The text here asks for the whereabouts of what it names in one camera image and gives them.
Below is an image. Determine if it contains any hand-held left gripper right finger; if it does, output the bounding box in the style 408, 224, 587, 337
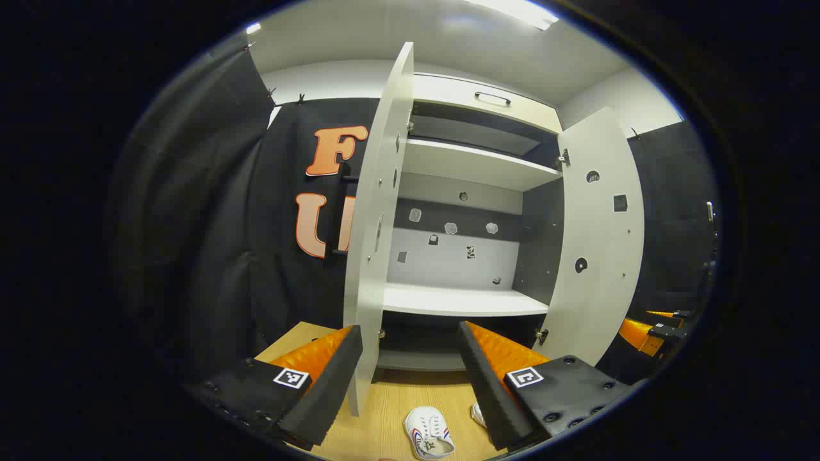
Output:
457, 320, 635, 452

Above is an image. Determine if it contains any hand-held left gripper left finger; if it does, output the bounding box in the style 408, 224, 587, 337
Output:
183, 325, 364, 452

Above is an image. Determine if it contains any white shoe cabinet door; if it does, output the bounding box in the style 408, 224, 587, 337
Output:
343, 42, 415, 417
533, 106, 644, 367

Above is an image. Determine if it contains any white shoe cabinet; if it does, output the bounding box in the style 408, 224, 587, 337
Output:
378, 72, 566, 373

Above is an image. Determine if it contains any black backdrop cloth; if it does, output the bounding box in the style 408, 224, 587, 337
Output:
109, 45, 721, 385

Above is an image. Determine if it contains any ceiling light panel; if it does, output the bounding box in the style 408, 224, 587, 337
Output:
466, 0, 559, 31

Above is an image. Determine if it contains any black door handle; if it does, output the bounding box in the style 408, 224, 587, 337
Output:
329, 172, 361, 258

